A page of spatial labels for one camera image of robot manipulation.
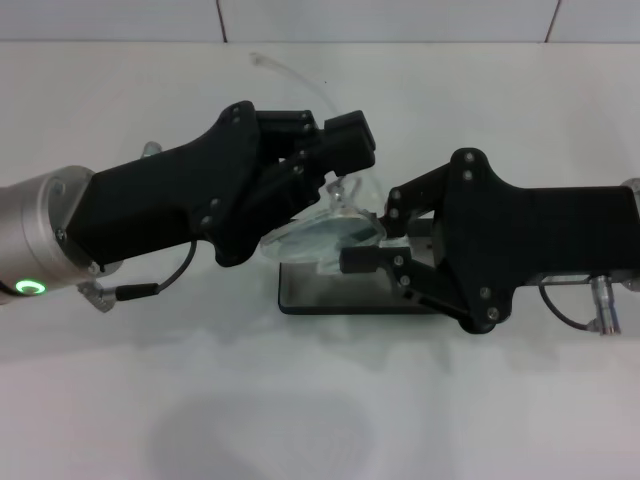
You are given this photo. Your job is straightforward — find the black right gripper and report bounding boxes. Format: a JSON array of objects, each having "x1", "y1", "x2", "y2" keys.
[{"x1": 339, "y1": 147, "x2": 639, "y2": 334}]

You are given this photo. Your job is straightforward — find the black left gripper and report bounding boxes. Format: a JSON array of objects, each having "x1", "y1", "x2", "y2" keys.
[{"x1": 67, "y1": 101, "x2": 371, "y2": 267}]

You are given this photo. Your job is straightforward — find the clear white glasses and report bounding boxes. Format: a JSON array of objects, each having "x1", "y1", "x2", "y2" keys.
[{"x1": 248, "y1": 51, "x2": 389, "y2": 275}]

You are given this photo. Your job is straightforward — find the black glasses case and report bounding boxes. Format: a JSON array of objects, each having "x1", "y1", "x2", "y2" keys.
[{"x1": 277, "y1": 215, "x2": 454, "y2": 317}]

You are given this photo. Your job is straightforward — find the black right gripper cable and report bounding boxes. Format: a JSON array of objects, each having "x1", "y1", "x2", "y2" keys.
[{"x1": 541, "y1": 277, "x2": 624, "y2": 337}]

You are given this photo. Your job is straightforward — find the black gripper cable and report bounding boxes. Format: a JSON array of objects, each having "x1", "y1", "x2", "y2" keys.
[
  {"x1": 541, "y1": 277, "x2": 624, "y2": 337},
  {"x1": 77, "y1": 240, "x2": 199, "y2": 314}
]

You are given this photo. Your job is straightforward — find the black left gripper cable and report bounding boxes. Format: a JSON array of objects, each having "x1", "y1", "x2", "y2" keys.
[{"x1": 77, "y1": 240, "x2": 199, "y2": 314}]

